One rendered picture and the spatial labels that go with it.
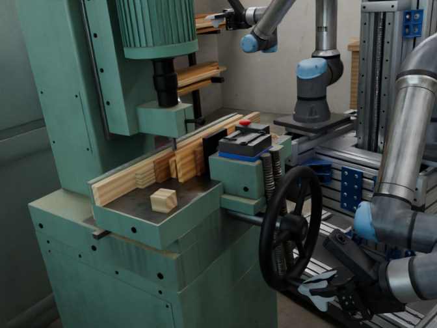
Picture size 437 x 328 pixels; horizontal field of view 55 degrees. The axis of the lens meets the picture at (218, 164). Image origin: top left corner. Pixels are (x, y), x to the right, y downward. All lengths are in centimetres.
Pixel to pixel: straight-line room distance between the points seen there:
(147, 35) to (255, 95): 403
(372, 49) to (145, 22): 92
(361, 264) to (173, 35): 61
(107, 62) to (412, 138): 71
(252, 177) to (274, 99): 390
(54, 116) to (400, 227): 92
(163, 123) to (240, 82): 401
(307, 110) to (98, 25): 92
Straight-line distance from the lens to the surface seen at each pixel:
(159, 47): 95
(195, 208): 94
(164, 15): 96
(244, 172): 96
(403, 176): 89
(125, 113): 108
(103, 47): 108
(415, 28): 161
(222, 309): 115
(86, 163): 122
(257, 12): 192
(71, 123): 120
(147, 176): 103
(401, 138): 92
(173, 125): 103
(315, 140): 170
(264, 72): 482
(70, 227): 120
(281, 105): 481
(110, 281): 117
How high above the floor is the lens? 132
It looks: 22 degrees down
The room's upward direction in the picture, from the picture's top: 5 degrees counter-clockwise
